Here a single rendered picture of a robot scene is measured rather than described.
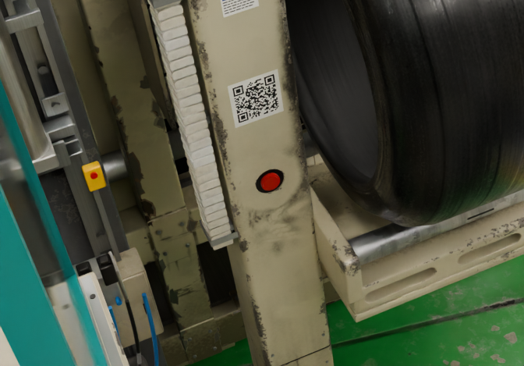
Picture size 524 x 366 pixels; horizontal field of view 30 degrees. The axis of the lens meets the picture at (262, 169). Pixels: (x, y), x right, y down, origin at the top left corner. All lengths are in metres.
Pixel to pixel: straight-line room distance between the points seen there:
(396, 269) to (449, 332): 1.03
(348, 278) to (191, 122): 0.36
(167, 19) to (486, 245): 0.72
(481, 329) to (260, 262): 1.14
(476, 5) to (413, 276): 0.56
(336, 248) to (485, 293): 1.22
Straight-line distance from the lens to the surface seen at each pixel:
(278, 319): 1.70
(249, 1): 1.29
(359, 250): 1.56
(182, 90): 1.34
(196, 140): 1.40
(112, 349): 1.04
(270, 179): 1.47
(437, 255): 1.62
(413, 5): 1.23
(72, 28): 2.12
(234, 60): 1.33
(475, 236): 1.65
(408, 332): 2.61
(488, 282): 2.73
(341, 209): 1.79
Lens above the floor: 2.06
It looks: 42 degrees down
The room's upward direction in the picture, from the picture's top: 10 degrees counter-clockwise
